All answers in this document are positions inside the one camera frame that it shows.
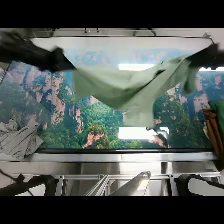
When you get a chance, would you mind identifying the pale green shirt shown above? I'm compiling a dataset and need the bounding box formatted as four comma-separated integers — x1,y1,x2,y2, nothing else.
63,54,202,129

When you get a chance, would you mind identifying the grey garment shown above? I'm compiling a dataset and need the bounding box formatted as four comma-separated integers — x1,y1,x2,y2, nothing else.
0,118,45,161

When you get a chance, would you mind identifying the dark green garment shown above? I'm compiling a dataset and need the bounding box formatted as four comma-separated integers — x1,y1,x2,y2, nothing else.
209,99,224,136

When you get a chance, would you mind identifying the silver frame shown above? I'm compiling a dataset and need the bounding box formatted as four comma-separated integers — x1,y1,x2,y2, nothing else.
0,27,224,197

